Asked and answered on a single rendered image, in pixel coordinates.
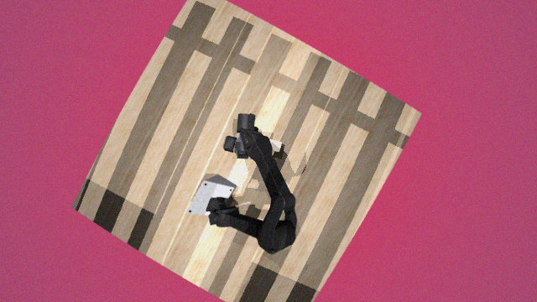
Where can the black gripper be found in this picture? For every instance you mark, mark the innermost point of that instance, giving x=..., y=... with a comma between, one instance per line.
x=229, y=144

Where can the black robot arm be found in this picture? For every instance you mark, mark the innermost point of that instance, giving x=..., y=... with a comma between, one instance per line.
x=273, y=234

